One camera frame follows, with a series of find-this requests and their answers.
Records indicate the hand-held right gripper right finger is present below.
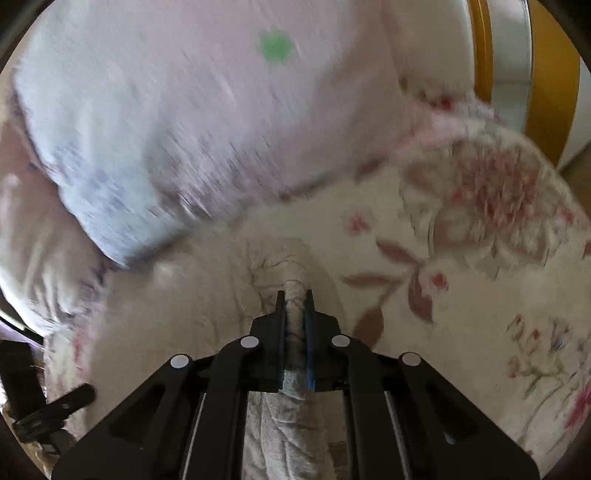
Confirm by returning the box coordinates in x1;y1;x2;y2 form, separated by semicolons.
305;289;540;480

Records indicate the floral bed sheet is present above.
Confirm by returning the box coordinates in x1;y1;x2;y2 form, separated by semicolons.
41;78;591;480

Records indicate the floral pillow with green star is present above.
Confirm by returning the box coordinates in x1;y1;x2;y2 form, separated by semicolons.
10;0;467;271

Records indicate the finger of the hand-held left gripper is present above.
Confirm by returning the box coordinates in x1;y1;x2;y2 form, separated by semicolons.
13;383;96;439

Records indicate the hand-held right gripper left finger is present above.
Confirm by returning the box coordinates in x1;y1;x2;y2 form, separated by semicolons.
50;290;288;480

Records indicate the cream cable knit sweater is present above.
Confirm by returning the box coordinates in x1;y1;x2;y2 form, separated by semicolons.
231;236;355;480

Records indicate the yellow wooden wardrobe frame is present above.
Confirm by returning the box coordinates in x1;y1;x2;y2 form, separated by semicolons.
467;0;581;172

